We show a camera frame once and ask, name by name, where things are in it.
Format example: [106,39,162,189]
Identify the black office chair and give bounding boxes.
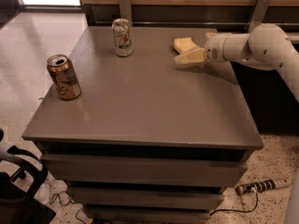
[0,129,56,224]

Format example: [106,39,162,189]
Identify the left metal bracket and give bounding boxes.
[119,0,133,24]

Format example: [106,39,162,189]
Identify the white 7up can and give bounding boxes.
[112,19,133,57]

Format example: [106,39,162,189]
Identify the metal bracket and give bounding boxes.
[119,0,133,24]
[247,0,271,33]

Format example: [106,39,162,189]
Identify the white power strip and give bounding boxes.
[235,178,292,196]

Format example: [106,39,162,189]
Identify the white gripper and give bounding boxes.
[175,32,232,68]

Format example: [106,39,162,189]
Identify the right metal bracket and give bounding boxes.
[247,0,271,33]

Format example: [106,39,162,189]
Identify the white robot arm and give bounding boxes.
[174,23,299,102]

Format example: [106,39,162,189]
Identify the orange soda can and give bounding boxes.
[47,54,81,100]

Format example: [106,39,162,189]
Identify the yellow sponge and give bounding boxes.
[174,37,197,54]

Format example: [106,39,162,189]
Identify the grey drawer cabinet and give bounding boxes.
[23,27,263,224]

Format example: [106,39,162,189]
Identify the black power cable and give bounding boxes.
[209,191,259,217]

